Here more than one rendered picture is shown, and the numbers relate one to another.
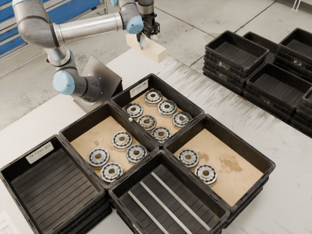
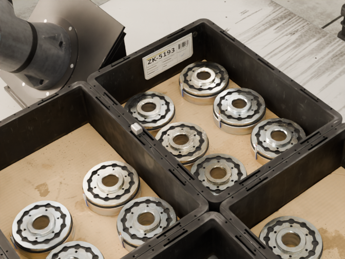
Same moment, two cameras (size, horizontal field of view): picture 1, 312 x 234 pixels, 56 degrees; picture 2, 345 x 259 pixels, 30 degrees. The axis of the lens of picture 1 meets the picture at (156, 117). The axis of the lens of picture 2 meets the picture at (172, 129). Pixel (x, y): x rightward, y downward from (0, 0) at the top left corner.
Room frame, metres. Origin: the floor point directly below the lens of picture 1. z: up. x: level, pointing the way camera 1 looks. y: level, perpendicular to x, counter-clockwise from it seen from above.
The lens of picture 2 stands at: (0.11, -0.03, 1.74)
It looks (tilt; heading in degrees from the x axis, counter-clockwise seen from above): 46 degrees down; 7
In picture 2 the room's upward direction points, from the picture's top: 5 degrees counter-clockwise
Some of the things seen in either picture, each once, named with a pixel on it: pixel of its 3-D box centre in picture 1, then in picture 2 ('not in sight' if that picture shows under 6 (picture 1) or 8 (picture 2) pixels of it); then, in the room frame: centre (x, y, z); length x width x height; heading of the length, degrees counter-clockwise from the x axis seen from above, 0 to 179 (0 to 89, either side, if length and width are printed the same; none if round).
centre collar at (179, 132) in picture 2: (146, 121); (180, 140); (0.93, 0.05, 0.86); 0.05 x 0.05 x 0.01
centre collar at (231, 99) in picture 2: (166, 106); (239, 104); (1.02, -0.06, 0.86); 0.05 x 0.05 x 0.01
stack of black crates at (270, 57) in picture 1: (256, 57); not in sight; (2.08, -0.95, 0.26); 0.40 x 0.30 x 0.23; 43
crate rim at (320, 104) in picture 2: (156, 107); (208, 102); (0.97, 0.00, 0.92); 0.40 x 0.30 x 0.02; 39
